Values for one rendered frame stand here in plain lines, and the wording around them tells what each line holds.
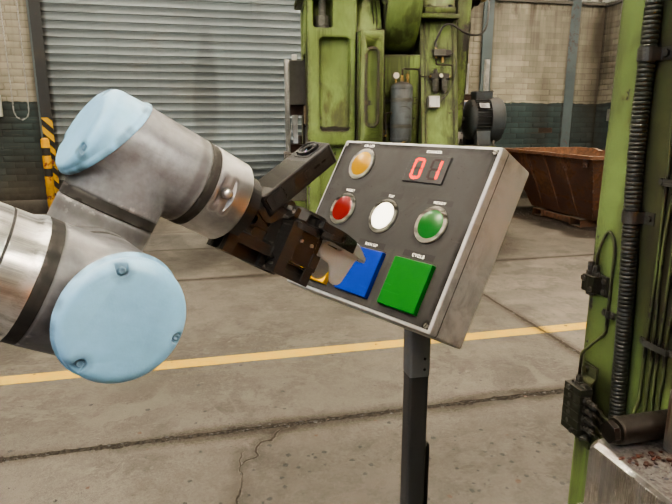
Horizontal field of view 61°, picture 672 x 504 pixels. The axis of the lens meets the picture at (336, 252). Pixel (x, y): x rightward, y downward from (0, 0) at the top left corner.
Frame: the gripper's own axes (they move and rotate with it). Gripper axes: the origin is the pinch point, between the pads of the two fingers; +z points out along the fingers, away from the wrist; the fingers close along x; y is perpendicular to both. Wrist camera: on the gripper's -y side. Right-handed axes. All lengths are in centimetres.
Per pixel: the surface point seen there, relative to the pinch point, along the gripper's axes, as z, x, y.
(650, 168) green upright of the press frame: 22.1, 21.9, -25.1
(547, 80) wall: 654, -466, -464
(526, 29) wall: 584, -484, -509
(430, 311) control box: 11.0, 5.8, 3.2
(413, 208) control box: 11.0, -4.5, -10.7
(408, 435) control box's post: 36.1, -8.6, 23.0
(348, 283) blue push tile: 10.3, -10.6, 3.3
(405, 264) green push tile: 10.3, -1.0, -2.0
